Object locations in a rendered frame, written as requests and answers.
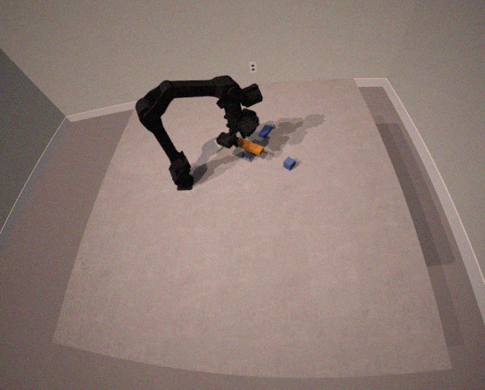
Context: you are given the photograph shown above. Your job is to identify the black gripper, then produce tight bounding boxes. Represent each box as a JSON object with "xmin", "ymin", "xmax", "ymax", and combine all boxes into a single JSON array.
[{"xmin": 216, "ymin": 108, "xmax": 256, "ymax": 149}]

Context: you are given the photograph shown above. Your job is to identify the orange bar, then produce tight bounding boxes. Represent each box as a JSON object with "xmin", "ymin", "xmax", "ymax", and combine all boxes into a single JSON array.
[{"xmin": 237, "ymin": 137, "xmax": 264, "ymax": 155}]

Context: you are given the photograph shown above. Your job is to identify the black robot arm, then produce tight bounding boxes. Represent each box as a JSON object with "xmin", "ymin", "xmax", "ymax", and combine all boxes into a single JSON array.
[{"xmin": 135, "ymin": 76, "xmax": 263, "ymax": 191}]

